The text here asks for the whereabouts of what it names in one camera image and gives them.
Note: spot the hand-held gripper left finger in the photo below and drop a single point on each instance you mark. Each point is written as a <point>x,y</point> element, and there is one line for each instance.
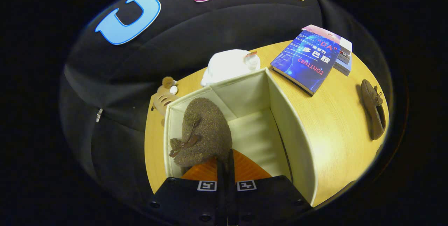
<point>220,191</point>

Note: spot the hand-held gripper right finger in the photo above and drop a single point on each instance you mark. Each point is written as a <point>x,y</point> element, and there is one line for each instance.
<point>231,191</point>

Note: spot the brown fuzzy moccasin shoe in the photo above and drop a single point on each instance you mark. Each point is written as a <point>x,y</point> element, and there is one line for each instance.
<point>371,103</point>
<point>206,124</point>

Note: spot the grey fabric storage box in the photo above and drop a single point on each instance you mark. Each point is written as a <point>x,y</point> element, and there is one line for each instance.
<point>252,93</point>

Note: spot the brown striped plush toy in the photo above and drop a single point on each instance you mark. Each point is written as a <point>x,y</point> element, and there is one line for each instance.
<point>164,96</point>

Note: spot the white plush toy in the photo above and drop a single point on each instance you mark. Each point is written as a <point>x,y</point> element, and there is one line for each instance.
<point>227,65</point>

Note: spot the silver cloth clip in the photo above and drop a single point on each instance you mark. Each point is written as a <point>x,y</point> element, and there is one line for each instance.
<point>99,115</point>

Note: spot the blue glossy book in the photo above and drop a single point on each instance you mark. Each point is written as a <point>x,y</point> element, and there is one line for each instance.
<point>308,61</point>

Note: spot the light blue book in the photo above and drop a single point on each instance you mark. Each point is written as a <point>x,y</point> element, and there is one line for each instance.
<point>343,68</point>

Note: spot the black backdrop cloth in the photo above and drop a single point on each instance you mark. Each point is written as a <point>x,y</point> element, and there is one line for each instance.
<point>210,23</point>

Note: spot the thin white spine book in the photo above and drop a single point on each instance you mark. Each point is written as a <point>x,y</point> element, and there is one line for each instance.
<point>344,57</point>

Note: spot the pink cover book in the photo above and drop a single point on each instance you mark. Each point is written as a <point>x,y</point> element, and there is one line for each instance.
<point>332,36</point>

